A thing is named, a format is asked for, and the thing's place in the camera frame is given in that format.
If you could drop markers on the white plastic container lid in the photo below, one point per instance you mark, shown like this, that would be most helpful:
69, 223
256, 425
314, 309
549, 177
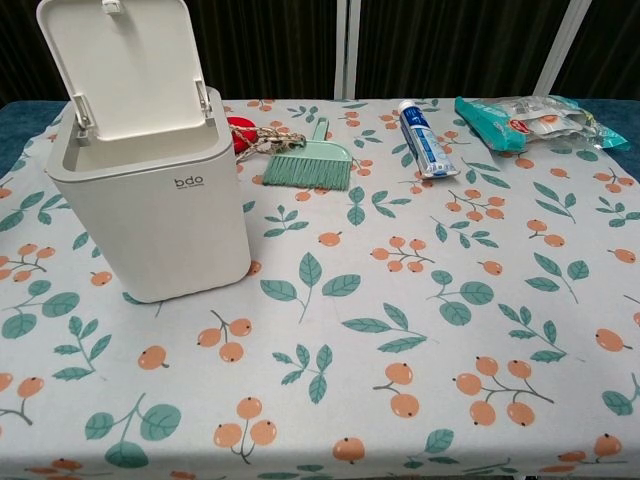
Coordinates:
125, 65

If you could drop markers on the white desktop trash bin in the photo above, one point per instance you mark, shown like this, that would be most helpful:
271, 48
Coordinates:
150, 215

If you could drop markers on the green hand brush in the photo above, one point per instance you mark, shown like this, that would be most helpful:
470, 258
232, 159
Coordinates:
305, 172

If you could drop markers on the floral fruit print tablecloth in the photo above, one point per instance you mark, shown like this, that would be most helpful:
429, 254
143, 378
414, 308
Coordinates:
350, 310

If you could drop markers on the red round disc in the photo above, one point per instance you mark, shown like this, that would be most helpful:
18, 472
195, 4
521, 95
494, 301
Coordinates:
241, 131

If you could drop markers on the blue white toothpaste tube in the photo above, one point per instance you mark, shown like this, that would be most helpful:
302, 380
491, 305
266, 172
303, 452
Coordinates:
425, 140

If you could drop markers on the teal wet wipes pack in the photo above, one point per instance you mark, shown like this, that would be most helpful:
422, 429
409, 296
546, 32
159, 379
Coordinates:
492, 125

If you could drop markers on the clear plastic snack bag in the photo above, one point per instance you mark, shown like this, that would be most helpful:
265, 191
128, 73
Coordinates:
545, 117

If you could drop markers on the white metal frame post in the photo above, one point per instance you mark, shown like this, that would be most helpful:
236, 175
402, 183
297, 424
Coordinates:
345, 50

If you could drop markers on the white diagonal frame bar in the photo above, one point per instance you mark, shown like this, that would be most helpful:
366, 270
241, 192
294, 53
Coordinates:
555, 45

